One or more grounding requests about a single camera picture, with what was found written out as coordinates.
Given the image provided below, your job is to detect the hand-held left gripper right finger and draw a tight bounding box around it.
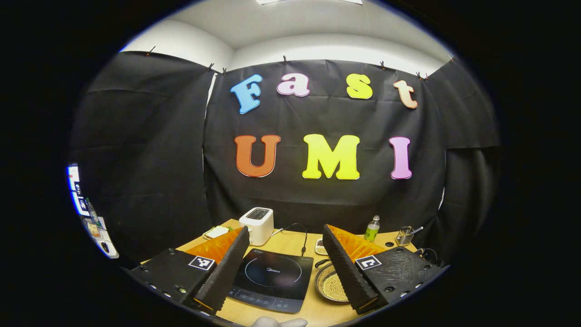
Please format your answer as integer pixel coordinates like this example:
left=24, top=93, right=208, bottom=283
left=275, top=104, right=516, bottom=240
left=322, top=224, right=450, bottom=315

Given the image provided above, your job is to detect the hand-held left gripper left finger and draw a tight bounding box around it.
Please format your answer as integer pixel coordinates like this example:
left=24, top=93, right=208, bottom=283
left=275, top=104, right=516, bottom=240
left=128, top=226, right=250, bottom=316

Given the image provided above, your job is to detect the steel pot with black handle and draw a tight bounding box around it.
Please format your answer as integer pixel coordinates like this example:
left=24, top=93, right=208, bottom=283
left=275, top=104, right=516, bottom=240
left=315, top=259, right=352, bottom=304

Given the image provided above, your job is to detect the black induction cooktop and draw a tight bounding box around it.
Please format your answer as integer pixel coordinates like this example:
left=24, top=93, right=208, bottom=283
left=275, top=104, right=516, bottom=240
left=227, top=248, right=315, bottom=314

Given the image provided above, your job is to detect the pile of yellow soybeans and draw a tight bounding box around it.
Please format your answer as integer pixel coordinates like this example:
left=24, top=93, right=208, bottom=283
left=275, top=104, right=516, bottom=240
left=328, top=272, right=349, bottom=301

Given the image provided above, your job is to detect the plate with sandwich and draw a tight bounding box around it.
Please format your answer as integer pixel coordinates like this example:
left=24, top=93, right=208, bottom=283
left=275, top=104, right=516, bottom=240
left=202, top=226, right=231, bottom=240

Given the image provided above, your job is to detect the green drink bottle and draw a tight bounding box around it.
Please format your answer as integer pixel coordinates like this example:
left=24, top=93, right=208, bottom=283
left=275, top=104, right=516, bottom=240
left=364, top=215, right=381, bottom=243

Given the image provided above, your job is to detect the white toaster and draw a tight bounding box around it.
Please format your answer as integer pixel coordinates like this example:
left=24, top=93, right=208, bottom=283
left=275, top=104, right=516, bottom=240
left=239, top=207, right=275, bottom=246

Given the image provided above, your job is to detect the white side desk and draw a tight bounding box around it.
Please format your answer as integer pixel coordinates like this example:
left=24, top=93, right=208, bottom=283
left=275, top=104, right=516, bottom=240
left=82, top=216, right=119, bottom=259

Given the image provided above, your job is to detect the computer monitor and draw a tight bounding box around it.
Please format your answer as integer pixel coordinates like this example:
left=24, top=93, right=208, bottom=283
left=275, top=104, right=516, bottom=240
left=67, top=164, right=91, bottom=217

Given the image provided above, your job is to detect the large ceiling light panel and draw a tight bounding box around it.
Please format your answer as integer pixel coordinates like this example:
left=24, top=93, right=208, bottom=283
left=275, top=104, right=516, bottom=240
left=256, top=0, right=364, bottom=5

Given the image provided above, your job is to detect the black power cable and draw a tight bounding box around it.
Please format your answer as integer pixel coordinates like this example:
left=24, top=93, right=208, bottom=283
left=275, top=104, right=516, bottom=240
left=281, top=223, right=308, bottom=257

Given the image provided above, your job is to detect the metal wire utensil holder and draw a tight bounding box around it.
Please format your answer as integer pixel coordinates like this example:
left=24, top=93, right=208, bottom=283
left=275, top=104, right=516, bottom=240
left=396, top=226, right=424, bottom=246

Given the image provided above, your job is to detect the black cable bundle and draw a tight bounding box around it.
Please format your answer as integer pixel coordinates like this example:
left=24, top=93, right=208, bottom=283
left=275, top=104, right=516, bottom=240
left=414, top=248, right=448, bottom=268

